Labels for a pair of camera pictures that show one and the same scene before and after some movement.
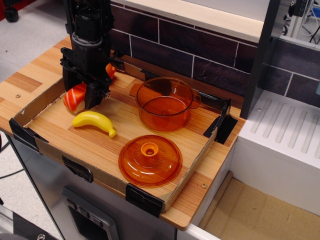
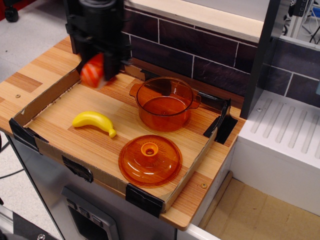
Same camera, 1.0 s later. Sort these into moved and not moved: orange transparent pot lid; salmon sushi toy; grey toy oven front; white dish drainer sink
Moved: salmon sushi toy
Not moved: grey toy oven front; orange transparent pot lid; white dish drainer sink
